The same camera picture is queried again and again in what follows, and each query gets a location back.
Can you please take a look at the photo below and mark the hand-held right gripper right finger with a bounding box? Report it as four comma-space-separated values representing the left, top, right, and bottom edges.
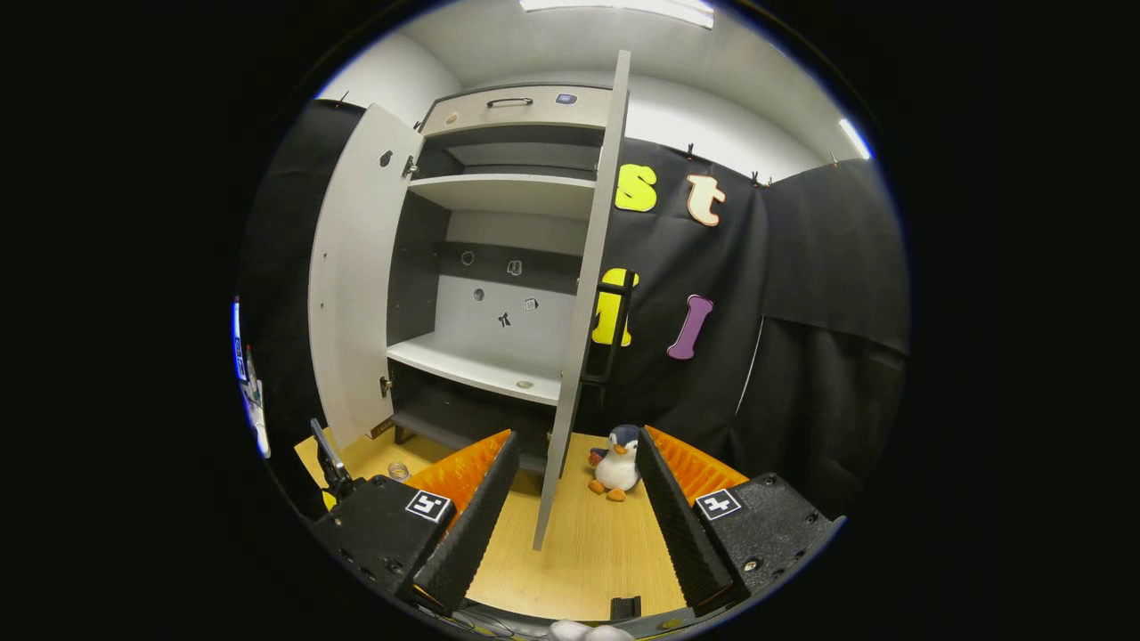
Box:
635, 426, 845, 624

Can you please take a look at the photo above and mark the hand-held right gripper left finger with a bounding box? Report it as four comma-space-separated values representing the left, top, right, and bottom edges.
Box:
307, 430, 522, 617

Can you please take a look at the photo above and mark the grey cabinet door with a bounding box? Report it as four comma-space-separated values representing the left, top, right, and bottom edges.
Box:
533, 49, 631, 551
307, 102, 427, 450

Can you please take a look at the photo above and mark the grey cabinet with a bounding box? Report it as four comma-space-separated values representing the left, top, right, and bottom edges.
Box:
383, 83, 626, 477

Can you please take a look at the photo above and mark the grey cabinet shelf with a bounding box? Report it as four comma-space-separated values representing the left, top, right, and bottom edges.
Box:
387, 331, 564, 406
408, 174, 596, 221
445, 142, 599, 171

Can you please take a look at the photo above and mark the grey cabinet drawer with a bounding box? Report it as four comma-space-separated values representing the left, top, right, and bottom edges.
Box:
419, 85, 615, 140

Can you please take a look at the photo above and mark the penguin plush toy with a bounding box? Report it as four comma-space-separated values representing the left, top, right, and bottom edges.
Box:
586, 425, 644, 502

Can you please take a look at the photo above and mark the computer monitor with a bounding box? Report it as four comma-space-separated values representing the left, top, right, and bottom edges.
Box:
232, 298, 250, 385

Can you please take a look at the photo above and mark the black backdrop cloth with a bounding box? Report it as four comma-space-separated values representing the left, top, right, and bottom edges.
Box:
233, 98, 911, 519

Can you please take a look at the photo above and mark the small ceiling light panel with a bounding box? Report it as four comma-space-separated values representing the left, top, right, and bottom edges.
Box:
837, 118, 874, 162

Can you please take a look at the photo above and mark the large ceiling light panel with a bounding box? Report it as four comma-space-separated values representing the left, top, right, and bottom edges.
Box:
519, 0, 716, 29

